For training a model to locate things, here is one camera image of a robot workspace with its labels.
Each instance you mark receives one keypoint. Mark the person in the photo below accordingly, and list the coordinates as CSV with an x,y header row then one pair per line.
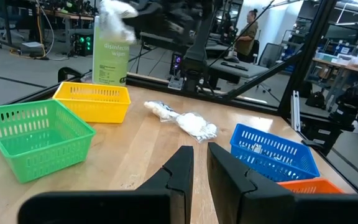
x,y
247,37

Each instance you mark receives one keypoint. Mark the green disinfecting wipes canister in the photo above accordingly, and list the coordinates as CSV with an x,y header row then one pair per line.
x,y
110,62

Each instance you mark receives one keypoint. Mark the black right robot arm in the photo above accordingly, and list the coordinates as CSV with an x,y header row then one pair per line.
x,y
197,53

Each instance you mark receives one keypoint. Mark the white packet with dark print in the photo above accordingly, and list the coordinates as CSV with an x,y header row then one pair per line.
x,y
162,110

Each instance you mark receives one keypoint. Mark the orange plastic basket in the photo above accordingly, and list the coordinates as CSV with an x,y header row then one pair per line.
x,y
309,186

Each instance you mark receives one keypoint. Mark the green plastic basket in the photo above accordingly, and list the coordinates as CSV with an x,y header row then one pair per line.
x,y
36,146

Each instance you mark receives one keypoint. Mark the black neighbouring robot arm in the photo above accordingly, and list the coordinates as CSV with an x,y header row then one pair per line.
x,y
346,115

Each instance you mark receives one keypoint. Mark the wooden workbench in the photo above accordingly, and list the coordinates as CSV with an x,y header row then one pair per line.
x,y
73,15

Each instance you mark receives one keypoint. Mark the computer tower with green lights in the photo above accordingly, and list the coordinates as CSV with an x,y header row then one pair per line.
x,y
82,45

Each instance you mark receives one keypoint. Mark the blue plastic basket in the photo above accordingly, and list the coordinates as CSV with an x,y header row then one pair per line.
x,y
269,169

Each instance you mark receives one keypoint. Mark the yellow plastic basket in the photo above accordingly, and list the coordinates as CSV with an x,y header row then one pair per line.
x,y
92,109

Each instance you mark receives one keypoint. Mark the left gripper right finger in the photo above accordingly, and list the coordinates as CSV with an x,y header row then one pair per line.
x,y
238,193

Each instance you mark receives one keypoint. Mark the grey table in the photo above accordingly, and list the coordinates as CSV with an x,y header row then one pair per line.
x,y
244,72

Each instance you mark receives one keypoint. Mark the silver aluminium rail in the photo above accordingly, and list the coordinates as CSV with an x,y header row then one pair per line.
x,y
296,112

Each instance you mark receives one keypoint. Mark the black keyboard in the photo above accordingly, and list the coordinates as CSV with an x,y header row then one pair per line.
x,y
235,66

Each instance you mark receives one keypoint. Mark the grey mesh office chair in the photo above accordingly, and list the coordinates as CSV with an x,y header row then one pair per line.
x,y
269,54

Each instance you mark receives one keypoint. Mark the wooden bench with boxes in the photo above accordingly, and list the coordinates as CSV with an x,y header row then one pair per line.
x,y
334,63

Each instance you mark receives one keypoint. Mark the small white box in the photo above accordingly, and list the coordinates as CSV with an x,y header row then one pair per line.
x,y
33,46

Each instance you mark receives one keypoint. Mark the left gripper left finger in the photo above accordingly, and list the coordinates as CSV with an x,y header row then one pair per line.
x,y
179,180

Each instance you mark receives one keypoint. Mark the computer tower with purple light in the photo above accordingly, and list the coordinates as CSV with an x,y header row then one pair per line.
x,y
177,63

